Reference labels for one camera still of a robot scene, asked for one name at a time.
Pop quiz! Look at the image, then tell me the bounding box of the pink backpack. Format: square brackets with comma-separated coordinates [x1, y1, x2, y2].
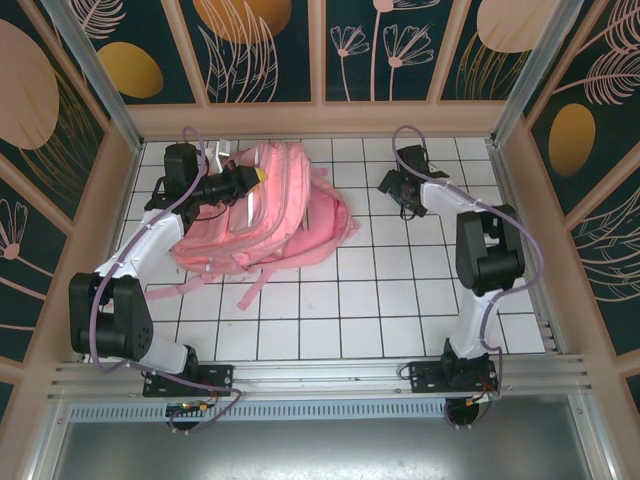
[144, 141, 359, 311]

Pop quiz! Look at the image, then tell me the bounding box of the small green circuit board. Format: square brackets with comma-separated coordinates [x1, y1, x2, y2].
[167, 401, 211, 416]

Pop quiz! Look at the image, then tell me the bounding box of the grey metal sheet panel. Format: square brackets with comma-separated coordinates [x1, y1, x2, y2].
[29, 394, 616, 480]

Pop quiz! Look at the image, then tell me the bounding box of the aluminium side rail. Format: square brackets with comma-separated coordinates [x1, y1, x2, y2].
[487, 139, 559, 354]

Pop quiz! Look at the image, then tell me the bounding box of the aluminium corner post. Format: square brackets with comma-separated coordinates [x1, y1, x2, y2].
[42, 0, 146, 151]
[489, 0, 586, 146]

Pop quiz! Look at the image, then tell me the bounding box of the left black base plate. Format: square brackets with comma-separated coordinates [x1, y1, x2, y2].
[142, 363, 236, 399]

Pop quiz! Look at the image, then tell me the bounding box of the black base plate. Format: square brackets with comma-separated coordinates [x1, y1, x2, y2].
[408, 359, 501, 396]
[142, 363, 236, 399]

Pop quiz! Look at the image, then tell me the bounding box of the long aluminium mounting rail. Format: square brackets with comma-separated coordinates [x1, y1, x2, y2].
[47, 354, 594, 401]

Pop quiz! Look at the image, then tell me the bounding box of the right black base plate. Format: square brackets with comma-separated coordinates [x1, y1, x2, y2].
[408, 359, 501, 396]

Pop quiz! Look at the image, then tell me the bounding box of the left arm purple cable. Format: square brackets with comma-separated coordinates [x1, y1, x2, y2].
[89, 126, 244, 436]

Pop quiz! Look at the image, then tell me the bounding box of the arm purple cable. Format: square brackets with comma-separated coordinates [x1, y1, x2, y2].
[392, 124, 545, 430]
[89, 126, 244, 436]

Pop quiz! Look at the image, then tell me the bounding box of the slotted metal cable tray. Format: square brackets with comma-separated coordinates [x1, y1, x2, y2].
[67, 403, 576, 422]

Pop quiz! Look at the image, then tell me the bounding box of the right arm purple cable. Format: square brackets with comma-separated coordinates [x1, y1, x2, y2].
[392, 124, 545, 430]

